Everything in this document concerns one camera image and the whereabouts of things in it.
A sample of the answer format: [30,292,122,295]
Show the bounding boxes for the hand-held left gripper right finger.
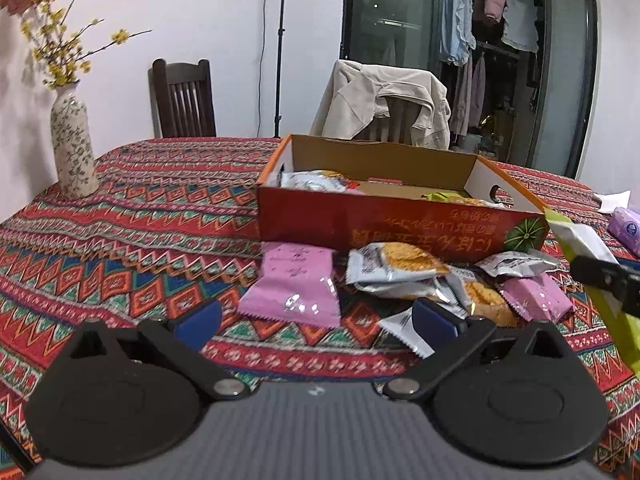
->
[382,297,578,403]

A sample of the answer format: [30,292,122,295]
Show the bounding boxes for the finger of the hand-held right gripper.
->
[570,255,640,318]

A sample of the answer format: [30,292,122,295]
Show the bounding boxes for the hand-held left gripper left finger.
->
[67,300,252,403]

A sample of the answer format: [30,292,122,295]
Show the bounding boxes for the green snack packet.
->
[544,208,640,376]
[421,192,508,208]

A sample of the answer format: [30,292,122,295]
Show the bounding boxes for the pile of white packets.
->
[346,241,561,359]

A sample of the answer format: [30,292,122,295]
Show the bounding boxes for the orange cardboard box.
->
[256,133,551,264]

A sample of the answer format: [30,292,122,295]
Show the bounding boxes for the white cracker snack packet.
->
[277,170,351,194]

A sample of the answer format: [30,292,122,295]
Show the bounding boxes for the purple tissue pack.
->
[606,206,640,256]

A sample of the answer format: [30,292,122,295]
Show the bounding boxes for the white paper sheet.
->
[592,190,633,213]

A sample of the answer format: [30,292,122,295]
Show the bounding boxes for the brown wooden chair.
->
[367,97,421,145]

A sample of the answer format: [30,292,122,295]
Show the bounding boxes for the floral ceramic vase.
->
[50,85,100,198]

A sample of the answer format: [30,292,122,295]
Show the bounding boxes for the dark wooden chair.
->
[148,58,217,139]

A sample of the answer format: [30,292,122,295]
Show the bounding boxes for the beige hanging garment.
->
[450,55,473,136]

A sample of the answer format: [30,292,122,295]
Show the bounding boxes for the mauve hanging garment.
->
[470,55,487,131]

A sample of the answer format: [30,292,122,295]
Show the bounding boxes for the beige jacket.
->
[310,59,452,151]

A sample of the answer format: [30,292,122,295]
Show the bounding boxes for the white hanging top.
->
[501,0,541,53]

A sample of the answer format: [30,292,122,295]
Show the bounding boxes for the studio light stand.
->
[272,0,291,140]

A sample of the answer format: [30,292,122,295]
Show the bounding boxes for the yellow flower branches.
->
[20,0,153,92]

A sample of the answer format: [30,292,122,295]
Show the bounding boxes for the light blue hanging shirt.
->
[439,0,477,66]

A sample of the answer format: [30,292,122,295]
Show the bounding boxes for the dark framed glass sliding door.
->
[340,0,601,181]

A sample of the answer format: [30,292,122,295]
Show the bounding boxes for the black cord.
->
[0,427,31,473]

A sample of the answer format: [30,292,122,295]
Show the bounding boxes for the black light cable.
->
[255,0,273,140]

